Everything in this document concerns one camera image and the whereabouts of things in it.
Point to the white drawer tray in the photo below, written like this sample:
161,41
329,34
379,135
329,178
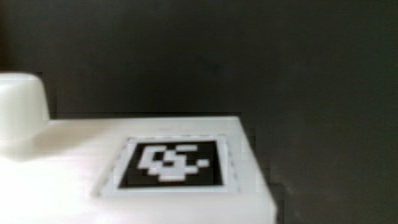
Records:
123,171

